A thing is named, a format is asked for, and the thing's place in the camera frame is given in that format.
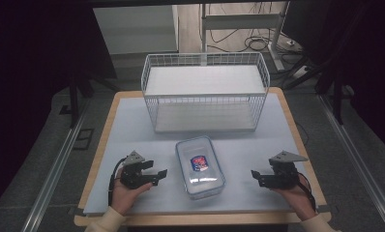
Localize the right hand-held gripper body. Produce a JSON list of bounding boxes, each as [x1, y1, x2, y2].
[[258, 150, 310, 190]]

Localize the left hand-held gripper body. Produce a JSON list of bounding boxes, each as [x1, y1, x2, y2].
[[119, 150, 154, 190]]

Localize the person's left hand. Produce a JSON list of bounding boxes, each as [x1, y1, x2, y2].
[[110, 167, 154, 217]]

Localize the person's right hand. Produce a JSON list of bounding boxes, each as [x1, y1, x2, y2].
[[271, 173, 317, 222]]

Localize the white table mat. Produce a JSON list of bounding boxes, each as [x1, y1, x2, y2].
[[82, 92, 311, 217]]

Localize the clear plastic container blue rim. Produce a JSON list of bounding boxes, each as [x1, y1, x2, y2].
[[174, 134, 227, 201]]

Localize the black floor plate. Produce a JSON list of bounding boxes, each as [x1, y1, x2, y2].
[[72, 128, 96, 152]]

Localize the black tripod legs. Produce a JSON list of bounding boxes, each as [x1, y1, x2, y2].
[[281, 52, 356, 126]]

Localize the black stand legs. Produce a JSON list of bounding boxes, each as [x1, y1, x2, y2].
[[58, 72, 119, 130]]

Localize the white cabinet panel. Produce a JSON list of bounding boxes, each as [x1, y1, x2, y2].
[[93, 5, 181, 56]]

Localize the dark curtain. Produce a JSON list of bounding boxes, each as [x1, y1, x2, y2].
[[281, 0, 385, 159], [0, 0, 117, 214]]

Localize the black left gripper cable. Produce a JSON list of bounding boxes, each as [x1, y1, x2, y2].
[[107, 157, 127, 207]]

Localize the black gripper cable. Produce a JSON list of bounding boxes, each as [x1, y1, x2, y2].
[[107, 157, 127, 207], [296, 171, 317, 213]]

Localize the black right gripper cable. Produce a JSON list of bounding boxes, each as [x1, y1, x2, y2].
[[296, 171, 317, 213]]

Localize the aluminium floor rail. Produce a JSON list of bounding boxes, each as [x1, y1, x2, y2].
[[20, 96, 93, 232], [316, 93, 385, 232]]

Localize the white wire basket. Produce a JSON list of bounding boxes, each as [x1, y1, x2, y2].
[[140, 51, 272, 134]]

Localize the black floor cables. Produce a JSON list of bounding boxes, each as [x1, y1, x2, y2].
[[198, 3, 306, 66]]

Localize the white metal desk frame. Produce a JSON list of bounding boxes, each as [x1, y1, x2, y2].
[[199, 2, 292, 73]]

